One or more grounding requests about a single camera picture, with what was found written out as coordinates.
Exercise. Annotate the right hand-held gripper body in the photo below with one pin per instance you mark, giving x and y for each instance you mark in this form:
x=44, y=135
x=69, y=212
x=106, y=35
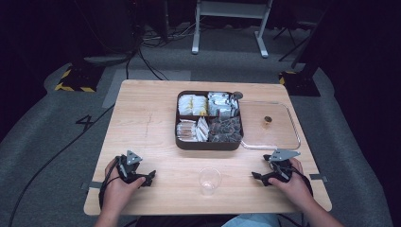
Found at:
x=280, y=168

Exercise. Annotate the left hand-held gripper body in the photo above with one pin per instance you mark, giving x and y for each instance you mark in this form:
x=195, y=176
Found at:
x=130, y=171

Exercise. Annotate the person's right hand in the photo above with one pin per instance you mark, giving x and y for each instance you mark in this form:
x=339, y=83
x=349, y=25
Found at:
x=294, y=189

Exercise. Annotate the person's left hand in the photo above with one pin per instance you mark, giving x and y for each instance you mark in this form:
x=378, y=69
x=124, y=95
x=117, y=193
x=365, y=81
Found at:
x=118, y=194

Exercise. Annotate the clear lid with brown knob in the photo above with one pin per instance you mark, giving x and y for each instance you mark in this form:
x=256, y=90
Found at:
x=277, y=135

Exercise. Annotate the grey tape strip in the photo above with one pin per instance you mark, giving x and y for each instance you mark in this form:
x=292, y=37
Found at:
x=318, y=177
x=92, y=185

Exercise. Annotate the light blue clothing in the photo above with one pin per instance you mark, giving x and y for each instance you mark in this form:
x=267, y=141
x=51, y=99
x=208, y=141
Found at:
x=252, y=220

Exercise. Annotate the clear plastic cup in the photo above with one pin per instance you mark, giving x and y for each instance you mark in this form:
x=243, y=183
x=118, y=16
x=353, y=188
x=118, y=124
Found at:
x=209, y=181

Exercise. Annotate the pile of dark brown packets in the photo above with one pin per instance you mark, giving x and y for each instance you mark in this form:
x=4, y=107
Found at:
x=225, y=129

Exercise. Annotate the pile of clear stick packets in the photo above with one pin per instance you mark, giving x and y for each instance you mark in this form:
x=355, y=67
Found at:
x=186, y=130

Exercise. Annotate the brown compartment box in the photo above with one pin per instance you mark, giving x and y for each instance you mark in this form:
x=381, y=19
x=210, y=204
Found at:
x=208, y=145

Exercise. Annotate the row of white sachets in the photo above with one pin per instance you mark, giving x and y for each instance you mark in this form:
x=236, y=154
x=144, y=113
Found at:
x=202, y=128

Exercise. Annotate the pile of silver packets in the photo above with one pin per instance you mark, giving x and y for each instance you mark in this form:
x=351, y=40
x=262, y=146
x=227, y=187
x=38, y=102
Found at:
x=220, y=104

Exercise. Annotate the pile of white yellow packets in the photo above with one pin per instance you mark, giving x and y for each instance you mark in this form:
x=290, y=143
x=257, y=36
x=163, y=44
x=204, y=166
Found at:
x=192, y=105

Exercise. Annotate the dark round cap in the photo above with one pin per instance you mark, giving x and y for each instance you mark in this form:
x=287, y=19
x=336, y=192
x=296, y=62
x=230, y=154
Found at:
x=237, y=95

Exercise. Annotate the yellow black striped stand base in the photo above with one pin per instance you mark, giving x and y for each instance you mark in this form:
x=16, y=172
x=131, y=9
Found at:
x=78, y=80
x=299, y=83

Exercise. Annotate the grey floor sheet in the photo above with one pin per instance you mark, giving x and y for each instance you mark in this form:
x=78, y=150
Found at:
x=138, y=75

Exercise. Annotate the black tripod stand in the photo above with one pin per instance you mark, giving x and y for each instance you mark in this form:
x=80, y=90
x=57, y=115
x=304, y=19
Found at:
x=291, y=38

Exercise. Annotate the white table frame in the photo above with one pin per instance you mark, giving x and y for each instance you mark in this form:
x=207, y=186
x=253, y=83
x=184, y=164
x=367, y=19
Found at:
x=231, y=9

